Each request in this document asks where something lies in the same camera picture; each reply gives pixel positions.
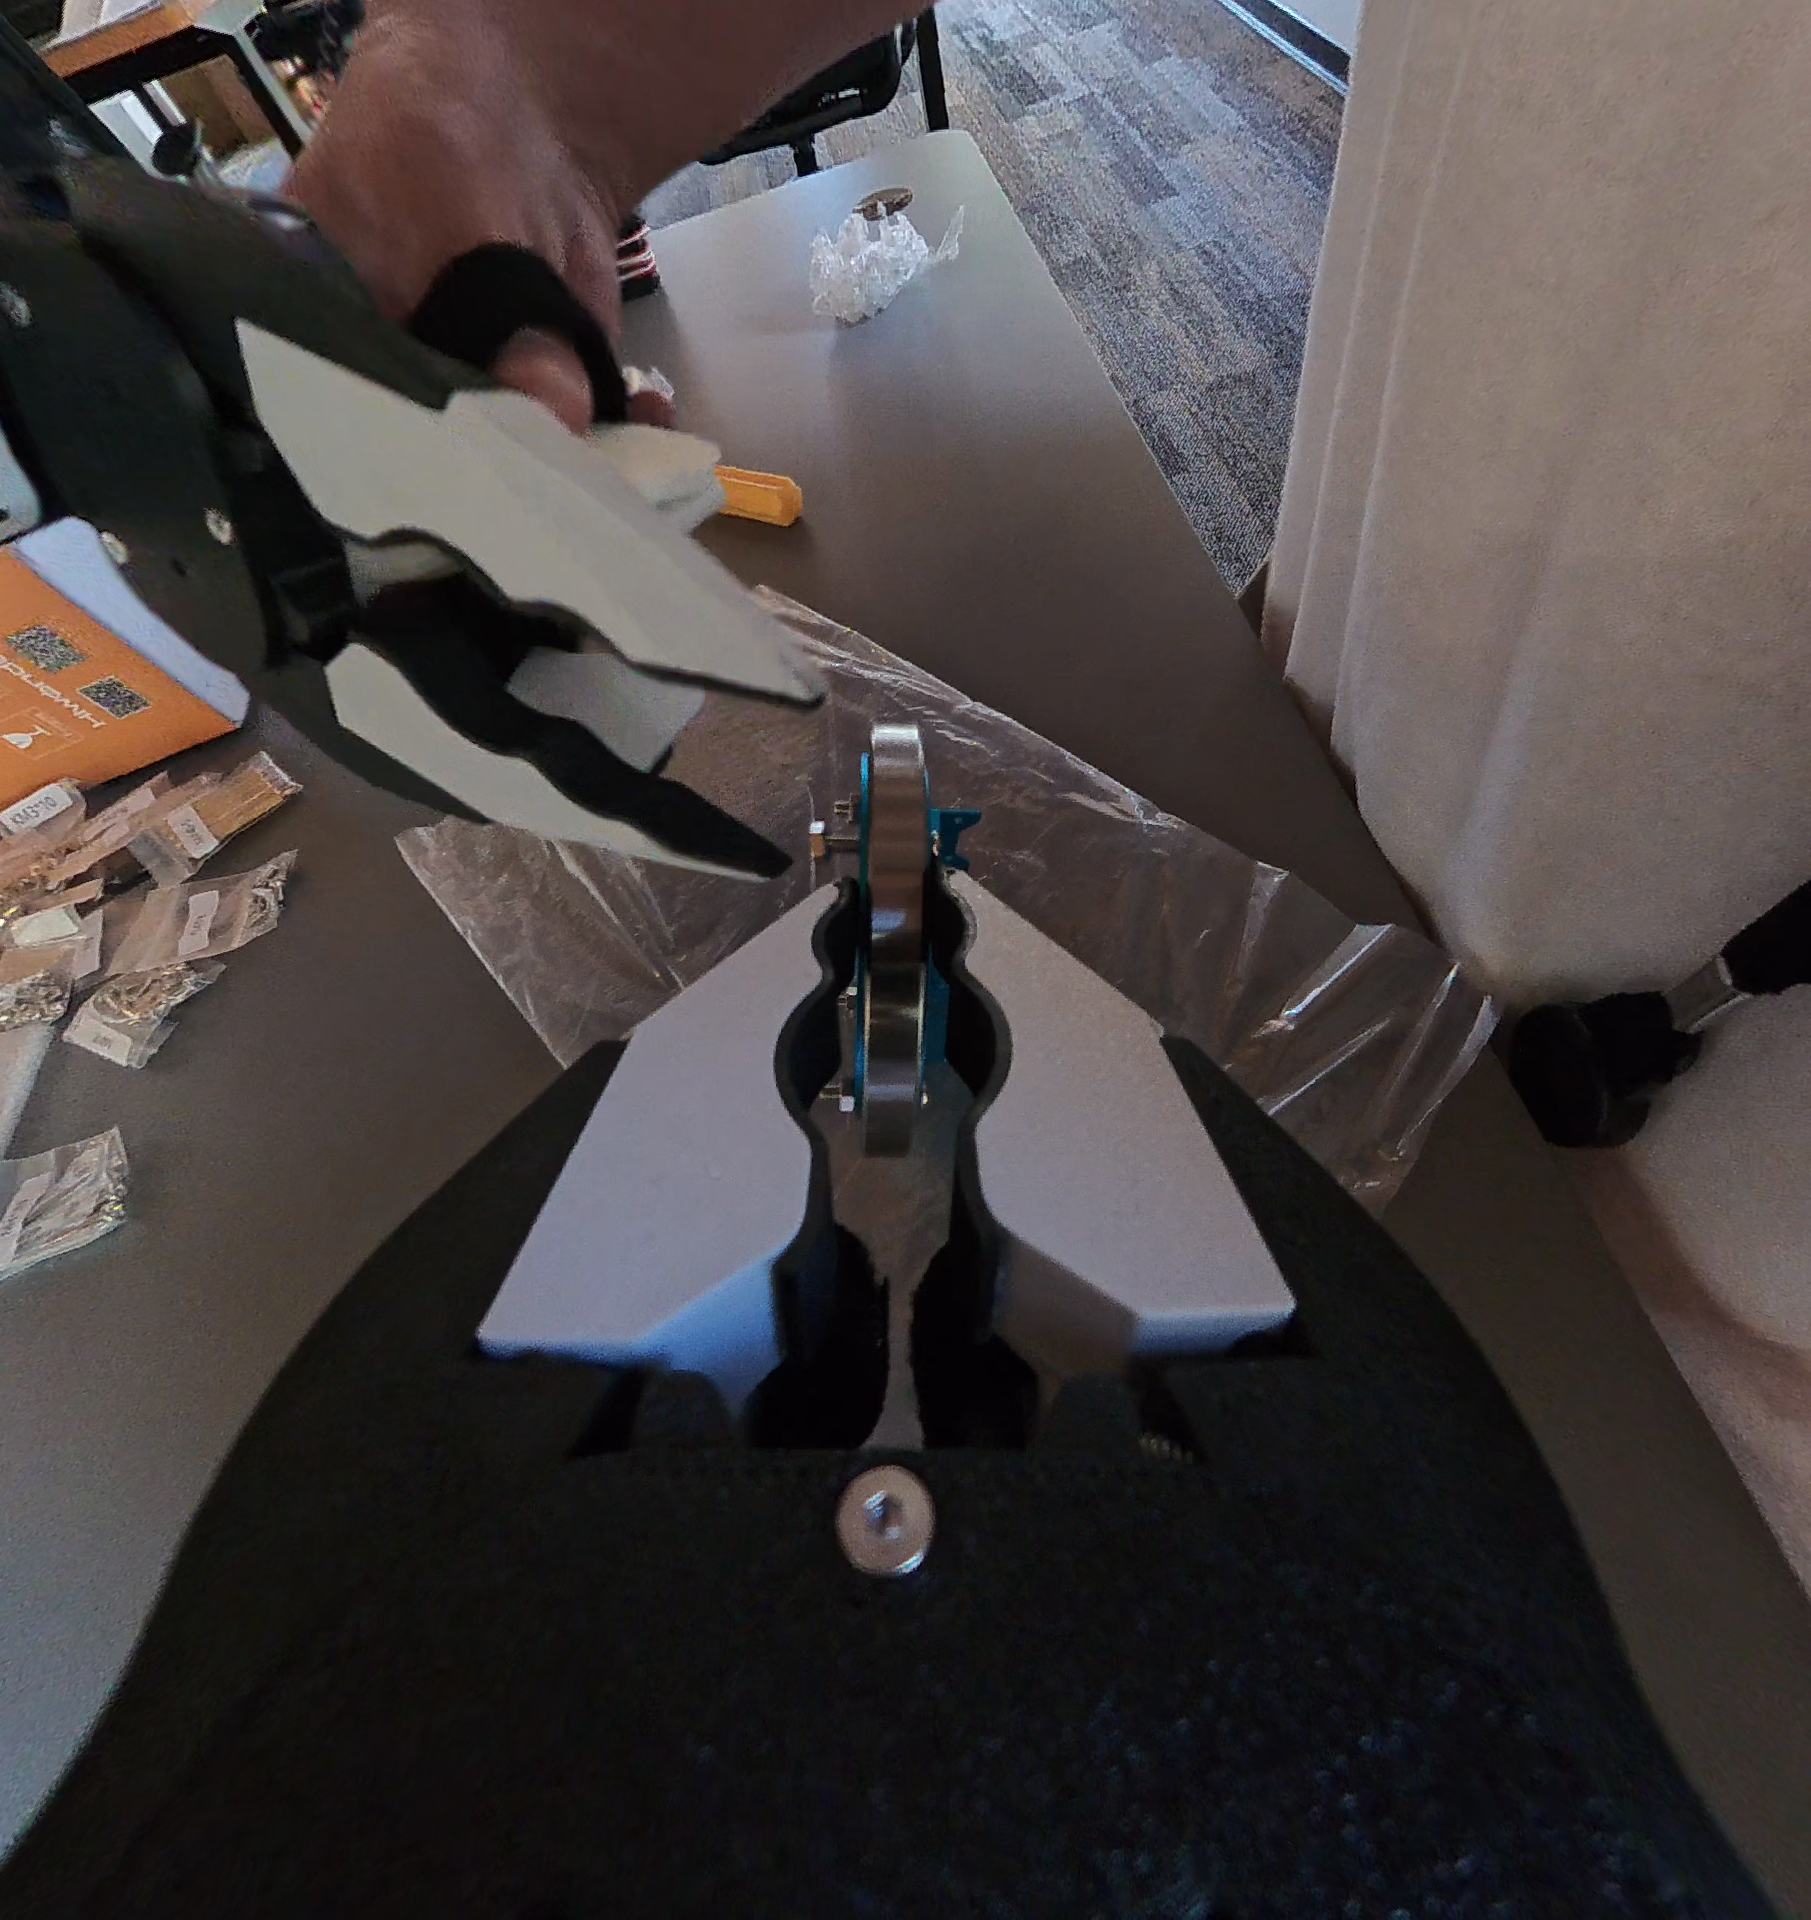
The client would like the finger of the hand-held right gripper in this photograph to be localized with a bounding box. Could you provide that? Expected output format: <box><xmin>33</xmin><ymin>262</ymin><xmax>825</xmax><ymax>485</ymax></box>
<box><xmin>323</xmin><ymin>642</ymin><xmax>796</xmax><ymax>883</ymax></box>
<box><xmin>232</xmin><ymin>319</ymin><xmax>830</xmax><ymax>709</ymax></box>

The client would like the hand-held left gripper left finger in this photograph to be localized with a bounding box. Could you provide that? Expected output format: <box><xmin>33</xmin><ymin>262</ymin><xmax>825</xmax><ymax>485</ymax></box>
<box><xmin>478</xmin><ymin>881</ymin><xmax>891</xmax><ymax>1449</ymax></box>

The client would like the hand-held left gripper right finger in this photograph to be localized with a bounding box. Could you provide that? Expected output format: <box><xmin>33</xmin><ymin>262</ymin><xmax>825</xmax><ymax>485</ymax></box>
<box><xmin>907</xmin><ymin>869</ymin><xmax>1297</xmax><ymax>1449</ymax></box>

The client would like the blue disc with bearing ring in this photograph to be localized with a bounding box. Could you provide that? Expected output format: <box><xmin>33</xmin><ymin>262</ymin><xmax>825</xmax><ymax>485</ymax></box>
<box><xmin>812</xmin><ymin>721</ymin><xmax>986</xmax><ymax>1161</ymax></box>

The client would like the grey desk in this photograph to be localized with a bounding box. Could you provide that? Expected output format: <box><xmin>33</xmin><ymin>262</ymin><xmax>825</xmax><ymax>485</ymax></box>
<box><xmin>0</xmin><ymin>126</ymin><xmax>1811</xmax><ymax>1920</ymax></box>

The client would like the person's right hand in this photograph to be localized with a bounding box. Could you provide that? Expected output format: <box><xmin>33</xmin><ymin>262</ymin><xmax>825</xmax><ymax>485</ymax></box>
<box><xmin>282</xmin><ymin>0</ymin><xmax>683</xmax><ymax>437</ymax></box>

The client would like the clear plastic bag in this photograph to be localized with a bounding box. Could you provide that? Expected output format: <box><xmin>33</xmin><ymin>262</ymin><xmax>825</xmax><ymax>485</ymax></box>
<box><xmin>395</xmin><ymin>587</ymin><xmax>1502</xmax><ymax>1220</ymax></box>

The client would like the orange and white cardboard box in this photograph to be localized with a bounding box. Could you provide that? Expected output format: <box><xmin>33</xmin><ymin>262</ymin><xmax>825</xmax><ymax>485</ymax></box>
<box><xmin>0</xmin><ymin>519</ymin><xmax>257</xmax><ymax>841</ymax></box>

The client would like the pile of small hardware bags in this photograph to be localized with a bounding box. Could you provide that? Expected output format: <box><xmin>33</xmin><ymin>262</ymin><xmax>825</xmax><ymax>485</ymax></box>
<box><xmin>0</xmin><ymin>749</ymin><xmax>307</xmax><ymax>1302</ymax></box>

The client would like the black office chair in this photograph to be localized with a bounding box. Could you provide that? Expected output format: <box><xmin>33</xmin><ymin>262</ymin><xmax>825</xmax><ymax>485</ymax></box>
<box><xmin>693</xmin><ymin>12</ymin><xmax>952</xmax><ymax>177</ymax></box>

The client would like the black lanyard strap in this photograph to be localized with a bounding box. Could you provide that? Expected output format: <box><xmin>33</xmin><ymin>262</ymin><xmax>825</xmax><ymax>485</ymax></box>
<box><xmin>1503</xmin><ymin>846</ymin><xmax>1811</xmax><ymax>1150</ymax></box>

